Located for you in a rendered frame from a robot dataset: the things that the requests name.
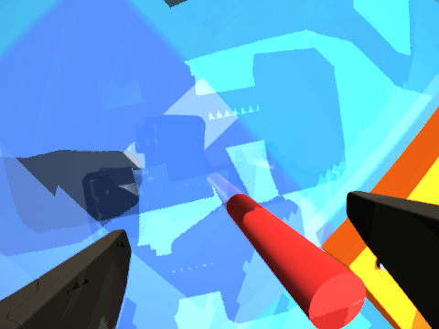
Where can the red peg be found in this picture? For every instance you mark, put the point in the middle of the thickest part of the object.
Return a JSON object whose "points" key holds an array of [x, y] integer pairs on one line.
{"points": [[328, 293]]}

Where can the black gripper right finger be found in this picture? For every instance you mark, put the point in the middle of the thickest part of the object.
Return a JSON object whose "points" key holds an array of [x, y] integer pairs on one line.
{"points": [[404, 236]]}

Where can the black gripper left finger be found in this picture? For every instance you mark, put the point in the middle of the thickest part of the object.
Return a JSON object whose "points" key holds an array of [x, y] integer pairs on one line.
{"points": [[83, 292]]}

